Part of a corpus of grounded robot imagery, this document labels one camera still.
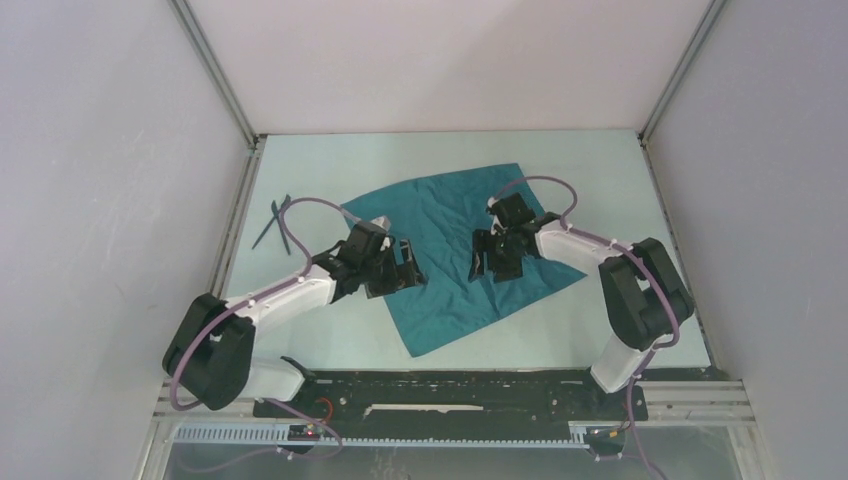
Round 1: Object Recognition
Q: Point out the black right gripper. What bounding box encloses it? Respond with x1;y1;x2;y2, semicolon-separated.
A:
469;228;528;283

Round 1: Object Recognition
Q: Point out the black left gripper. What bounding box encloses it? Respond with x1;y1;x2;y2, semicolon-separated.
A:
359;238;426;299

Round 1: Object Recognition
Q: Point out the teal cloth napkin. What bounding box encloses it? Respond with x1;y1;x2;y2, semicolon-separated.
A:
342;163;585;357

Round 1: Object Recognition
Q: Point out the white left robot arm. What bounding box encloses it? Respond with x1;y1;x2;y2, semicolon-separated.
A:
162;218;427;417

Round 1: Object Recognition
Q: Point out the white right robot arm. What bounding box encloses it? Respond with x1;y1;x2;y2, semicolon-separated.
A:
469;193;694;418

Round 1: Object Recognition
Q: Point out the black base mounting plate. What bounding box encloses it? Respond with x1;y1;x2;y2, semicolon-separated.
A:
252;369;647;440

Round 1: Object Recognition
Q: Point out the aluminium left side rail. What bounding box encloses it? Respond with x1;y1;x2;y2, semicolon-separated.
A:
208;134;268;295

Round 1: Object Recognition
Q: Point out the white slotted cable duct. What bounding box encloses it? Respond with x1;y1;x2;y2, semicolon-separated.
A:
172;423;587;449

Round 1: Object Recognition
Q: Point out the aluminium front frame rail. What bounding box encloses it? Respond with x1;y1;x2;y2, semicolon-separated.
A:
152;380;756;427

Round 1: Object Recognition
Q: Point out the aluminium right corner post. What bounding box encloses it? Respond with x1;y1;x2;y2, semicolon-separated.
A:
638;0;729;147

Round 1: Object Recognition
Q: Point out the aluminium corner post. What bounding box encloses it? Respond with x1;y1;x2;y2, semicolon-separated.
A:
167;0;259;149
638;0;729;147

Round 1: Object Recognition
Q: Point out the aluminium left corner post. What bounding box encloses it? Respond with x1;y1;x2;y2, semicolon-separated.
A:
167;0;259;149

